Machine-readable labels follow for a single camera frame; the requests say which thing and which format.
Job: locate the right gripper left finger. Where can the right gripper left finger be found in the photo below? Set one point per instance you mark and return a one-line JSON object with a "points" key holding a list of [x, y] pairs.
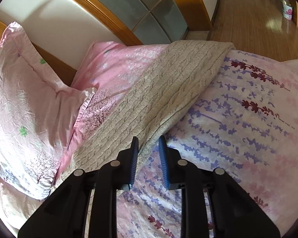
{"points": [[64, 212]]}

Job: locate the white floral container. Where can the white floral container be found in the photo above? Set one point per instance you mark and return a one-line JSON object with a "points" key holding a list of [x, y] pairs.
{"points": [[287, 9]]}

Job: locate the pink floral pillow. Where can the pink floral pillow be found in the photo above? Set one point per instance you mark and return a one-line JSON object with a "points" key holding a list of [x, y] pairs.
{"points": [[36, 126]]}

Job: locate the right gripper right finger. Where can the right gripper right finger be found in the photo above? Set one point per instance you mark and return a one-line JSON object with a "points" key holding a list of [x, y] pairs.
{"points": [[212, 200]]}

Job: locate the beige cable knit sweater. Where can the beige cable knit sweater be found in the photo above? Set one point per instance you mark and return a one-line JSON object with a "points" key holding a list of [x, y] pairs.
{"points": [[145, 92]]}

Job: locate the frosted glass sliding door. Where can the frosted glass sliding door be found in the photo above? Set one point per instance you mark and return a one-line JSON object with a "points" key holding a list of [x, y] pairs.
{"points": [[137, 22]]}

